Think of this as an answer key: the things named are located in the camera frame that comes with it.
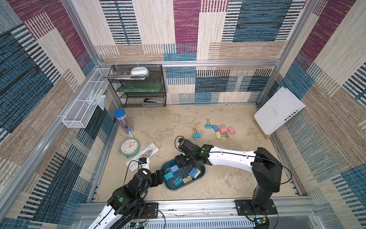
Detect blue binder clip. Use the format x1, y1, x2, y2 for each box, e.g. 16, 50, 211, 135
190, 168, 197, 179
170, 165, 179, 173
213, 124, 225, 132

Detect teal binder clip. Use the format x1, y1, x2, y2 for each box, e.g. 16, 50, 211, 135
193, 128, 201, 139
164, 172, 174, 190
173, 171, 185, 188
205, 118, 213, 129

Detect teal plastic storage box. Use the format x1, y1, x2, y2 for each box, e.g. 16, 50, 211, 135
161, 158, 206, 191

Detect pink binder clip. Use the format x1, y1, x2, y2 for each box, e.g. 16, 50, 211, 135
220, 127, 230, 140
228, 127, 235, 135

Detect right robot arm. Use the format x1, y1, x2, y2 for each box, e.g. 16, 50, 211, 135
175, 136, 288, 215

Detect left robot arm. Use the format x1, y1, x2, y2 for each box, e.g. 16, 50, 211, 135
89, 168, 164, 229

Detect ruler set white package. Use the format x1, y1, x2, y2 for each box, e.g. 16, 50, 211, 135
125, 143, 160, 172

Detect black stapler on shelf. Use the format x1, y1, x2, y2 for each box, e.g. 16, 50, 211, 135
144, 98, 164, 104

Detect blue lid pencil tube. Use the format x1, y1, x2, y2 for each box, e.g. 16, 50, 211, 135
114, 109, 133, 135

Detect white round tape dispenser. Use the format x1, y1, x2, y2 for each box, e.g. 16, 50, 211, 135
131, 66, 149, 76

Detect white item in basket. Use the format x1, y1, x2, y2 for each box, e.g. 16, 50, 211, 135
91, 91, 106, 111

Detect magazines on top shelf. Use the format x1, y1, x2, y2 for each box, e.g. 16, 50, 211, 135
104, 71, 150, 80

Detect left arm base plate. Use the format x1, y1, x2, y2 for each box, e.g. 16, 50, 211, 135
135, 202, 159, 219

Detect green round wall clock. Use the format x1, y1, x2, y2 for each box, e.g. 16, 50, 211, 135
119, 138, 140, 158

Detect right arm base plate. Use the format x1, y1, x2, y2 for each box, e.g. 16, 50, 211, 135
234, 199, 278, 216

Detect black wire shelf rack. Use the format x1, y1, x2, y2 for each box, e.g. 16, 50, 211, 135
107, 64, 167, 108

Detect white wire wall basket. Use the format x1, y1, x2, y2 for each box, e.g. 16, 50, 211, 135
63, 68, 110, 128

